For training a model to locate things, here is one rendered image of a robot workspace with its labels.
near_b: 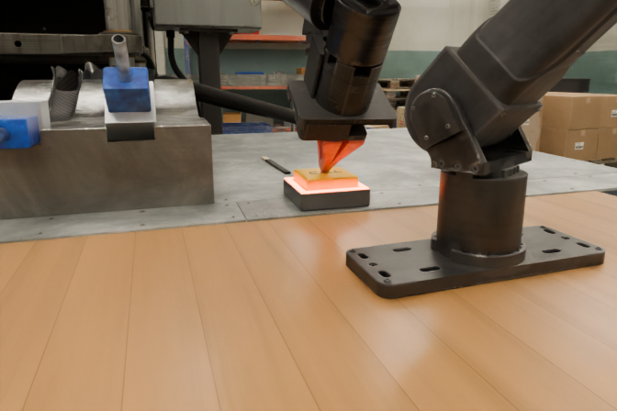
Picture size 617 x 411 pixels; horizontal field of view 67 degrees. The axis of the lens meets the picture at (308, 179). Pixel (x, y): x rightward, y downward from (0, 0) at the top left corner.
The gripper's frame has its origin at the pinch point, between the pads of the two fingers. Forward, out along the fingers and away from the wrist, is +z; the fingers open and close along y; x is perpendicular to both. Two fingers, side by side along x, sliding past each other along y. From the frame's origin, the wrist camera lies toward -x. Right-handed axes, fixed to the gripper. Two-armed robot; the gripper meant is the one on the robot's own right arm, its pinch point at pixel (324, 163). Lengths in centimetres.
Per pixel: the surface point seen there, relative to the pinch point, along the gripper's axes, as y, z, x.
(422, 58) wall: -385, 324, -568
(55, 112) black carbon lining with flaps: 32.4, 10.7, -23.4
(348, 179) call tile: -1.9, -0.6, 3.1
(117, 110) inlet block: 22.0, -3.4, -5.6
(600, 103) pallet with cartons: -368, 169, -240
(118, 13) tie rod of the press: 27, 22, -76
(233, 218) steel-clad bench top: 11.0, 1.5, 6.0
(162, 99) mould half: 17.7, 10.4, -26.2
